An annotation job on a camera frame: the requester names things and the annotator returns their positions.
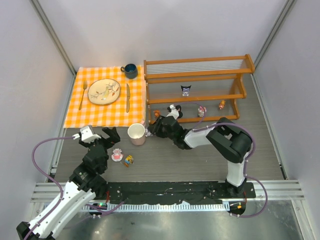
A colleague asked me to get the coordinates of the yellow minion figurine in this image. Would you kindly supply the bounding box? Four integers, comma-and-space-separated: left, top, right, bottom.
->
123, 155, 134, 168

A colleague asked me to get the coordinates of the decorated ceramic plate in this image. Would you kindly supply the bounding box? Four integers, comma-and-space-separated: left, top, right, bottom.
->
87, 78, 121, 106

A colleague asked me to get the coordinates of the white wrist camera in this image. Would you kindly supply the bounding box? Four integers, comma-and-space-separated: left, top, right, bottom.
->
166, 104, 180, 120
72, 125, 102, 144

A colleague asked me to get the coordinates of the gold knife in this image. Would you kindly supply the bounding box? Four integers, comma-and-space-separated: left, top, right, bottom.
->
126, 83, 131, 113

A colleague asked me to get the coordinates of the dark blue mug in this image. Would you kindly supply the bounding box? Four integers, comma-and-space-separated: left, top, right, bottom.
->
120, 63, 138, 79

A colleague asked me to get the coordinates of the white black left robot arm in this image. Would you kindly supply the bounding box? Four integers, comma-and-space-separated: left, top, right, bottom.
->
16, 125, 121, 240

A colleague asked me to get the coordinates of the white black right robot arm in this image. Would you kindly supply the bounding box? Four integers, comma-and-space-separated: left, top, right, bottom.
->
145, 116, 256, 198

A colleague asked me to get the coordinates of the orange wooden shelf rack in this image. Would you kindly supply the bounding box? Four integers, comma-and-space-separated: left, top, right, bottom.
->
143, 54, 255, 123

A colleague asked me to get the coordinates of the black purple Kuromi figurine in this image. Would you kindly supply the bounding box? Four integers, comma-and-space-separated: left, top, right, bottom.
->
180, 85, 192, 97

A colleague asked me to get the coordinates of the pink mug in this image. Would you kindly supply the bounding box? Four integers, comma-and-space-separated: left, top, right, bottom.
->
127, 123, 146, 146

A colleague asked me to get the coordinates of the Winnie the Pooh figurine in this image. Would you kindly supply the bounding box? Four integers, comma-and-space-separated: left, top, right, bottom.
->
218, 99, 226, 110

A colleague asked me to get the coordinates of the pink white round figurine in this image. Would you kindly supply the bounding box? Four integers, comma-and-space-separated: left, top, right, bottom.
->
111, 148, 124, 162

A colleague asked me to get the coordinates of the gold fork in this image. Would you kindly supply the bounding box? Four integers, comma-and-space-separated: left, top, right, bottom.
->
78, 80, 88, 111

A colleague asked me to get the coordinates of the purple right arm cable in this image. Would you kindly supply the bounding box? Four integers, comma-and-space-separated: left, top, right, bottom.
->
174, 101, 269, 219

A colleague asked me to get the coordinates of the purple bunny figurine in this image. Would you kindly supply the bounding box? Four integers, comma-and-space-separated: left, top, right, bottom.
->
145, 131, 153, 137

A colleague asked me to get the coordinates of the orange tiger figurine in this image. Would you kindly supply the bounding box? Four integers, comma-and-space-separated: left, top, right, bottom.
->
154, 110, 161, 118

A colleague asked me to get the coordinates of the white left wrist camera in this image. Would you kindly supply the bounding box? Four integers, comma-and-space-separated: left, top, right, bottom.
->
72, 125, 102, 144

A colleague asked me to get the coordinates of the black haired girl figurine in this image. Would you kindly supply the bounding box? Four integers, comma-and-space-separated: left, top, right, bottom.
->
175, 105, 183, 119

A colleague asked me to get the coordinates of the orange checkered cloth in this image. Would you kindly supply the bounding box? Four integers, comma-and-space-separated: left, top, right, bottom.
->
64, 65, 146, 128

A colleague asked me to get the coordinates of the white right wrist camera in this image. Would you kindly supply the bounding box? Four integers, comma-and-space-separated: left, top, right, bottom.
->
166, 104, 180, 120

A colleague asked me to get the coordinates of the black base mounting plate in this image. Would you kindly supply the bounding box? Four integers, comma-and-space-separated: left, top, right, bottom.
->
108, 181, 256, 205

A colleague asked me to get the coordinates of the pink My Melody figurine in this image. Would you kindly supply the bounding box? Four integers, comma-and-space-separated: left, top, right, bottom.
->
197, 105, 207, 118

